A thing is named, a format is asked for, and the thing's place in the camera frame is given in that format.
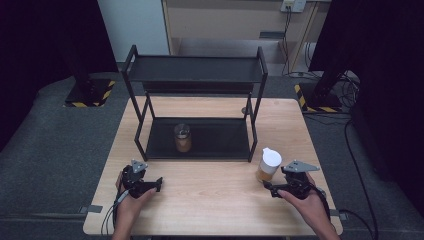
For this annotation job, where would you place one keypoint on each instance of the person's right hand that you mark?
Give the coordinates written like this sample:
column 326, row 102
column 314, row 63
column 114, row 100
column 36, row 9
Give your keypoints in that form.
column 310, row 208

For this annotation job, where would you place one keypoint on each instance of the person's left hand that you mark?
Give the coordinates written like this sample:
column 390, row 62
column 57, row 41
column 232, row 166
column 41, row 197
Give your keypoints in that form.
column 131, row 208

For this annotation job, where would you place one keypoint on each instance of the black two-tier metal rack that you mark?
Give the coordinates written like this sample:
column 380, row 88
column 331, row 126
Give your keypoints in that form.
column 206, row 140

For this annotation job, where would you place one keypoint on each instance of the grey table bracket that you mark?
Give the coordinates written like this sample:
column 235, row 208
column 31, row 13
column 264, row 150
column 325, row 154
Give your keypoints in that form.
column 90, row 209
column 336, row 214

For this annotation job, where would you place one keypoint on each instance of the white power strip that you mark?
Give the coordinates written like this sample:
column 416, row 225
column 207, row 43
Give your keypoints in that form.
column 293, row 5

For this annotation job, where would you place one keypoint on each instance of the glass jar with white lid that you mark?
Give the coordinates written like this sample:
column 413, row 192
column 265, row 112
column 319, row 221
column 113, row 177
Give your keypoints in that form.
column 268, row 165

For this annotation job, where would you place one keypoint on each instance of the dark curtain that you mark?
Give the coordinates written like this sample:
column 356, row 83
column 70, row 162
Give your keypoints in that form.
column 390, row 66
column 40, row 43

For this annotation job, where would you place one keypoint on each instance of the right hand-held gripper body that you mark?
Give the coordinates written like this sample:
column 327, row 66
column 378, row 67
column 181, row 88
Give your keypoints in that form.
column 296, row 181

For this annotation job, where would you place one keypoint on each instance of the glass jar with metal lid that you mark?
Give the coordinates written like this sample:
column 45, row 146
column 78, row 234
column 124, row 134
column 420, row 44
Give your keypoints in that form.
column 183, row 140

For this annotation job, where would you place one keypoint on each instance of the small round grey disc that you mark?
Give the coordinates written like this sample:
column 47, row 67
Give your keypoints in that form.
column 244, row 110

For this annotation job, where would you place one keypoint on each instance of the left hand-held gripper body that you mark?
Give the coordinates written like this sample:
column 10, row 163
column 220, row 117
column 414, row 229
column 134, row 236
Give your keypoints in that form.
column 133, row 180

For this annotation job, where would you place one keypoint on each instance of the black stand with striped base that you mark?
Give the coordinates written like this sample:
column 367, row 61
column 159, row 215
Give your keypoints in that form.
column 89, row 91
column 318, row 98

